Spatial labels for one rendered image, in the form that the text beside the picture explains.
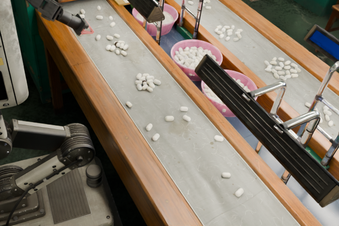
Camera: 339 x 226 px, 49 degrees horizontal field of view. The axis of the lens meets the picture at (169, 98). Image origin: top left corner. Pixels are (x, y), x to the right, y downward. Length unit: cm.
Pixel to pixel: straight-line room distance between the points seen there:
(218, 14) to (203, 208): 135
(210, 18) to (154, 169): 119
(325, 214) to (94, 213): 89
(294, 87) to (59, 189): 119
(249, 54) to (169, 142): 78
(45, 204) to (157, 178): 53
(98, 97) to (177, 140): 39
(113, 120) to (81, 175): 33
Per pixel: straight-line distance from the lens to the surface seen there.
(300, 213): 142
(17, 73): 102
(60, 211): 164
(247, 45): 214
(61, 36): 201
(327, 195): 108
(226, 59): 197
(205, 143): 153
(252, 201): 141
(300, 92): 193
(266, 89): 124
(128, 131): 150
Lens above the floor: 187
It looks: 42 degrees down
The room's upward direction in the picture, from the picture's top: 8 degrees clockwise
